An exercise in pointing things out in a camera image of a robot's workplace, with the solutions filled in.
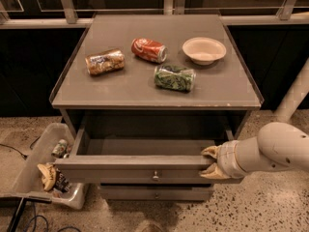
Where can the grey drawer cabinet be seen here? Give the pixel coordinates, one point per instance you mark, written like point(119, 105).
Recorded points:
point(224, 92)

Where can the clear plastic trash bin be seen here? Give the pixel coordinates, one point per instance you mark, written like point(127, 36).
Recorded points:
point(28, 183)

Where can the grey drawer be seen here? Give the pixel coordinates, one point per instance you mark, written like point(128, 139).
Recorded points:
point(157, 192)
point(167, 154)

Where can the gold brown can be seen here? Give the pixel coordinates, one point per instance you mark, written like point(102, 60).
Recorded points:
point(105, 62)

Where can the grey bottom drawer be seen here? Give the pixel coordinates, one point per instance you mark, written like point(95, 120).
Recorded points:
point(157, 192)

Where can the red cola can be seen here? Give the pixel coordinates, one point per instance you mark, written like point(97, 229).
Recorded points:
point(149, 50)

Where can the crumpled brown paper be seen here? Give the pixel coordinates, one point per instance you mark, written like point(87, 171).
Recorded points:
point(48, 175)

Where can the metal window railing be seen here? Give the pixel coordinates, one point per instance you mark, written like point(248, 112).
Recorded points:
point(19, 14)

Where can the dark snack wrapper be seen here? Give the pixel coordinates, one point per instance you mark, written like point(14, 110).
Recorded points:
point(61, 183)

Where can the white paper bowl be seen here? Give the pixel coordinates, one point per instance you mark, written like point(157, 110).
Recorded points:
point(204, 51)

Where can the grey top drawer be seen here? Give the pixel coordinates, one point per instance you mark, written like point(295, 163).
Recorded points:
point(167, 154)

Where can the green white can in bin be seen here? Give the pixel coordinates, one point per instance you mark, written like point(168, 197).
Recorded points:
point(60, 149)

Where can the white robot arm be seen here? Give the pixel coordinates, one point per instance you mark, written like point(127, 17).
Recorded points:
point(278, 146)

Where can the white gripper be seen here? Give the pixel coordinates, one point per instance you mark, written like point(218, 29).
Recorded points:
point(226, 159)

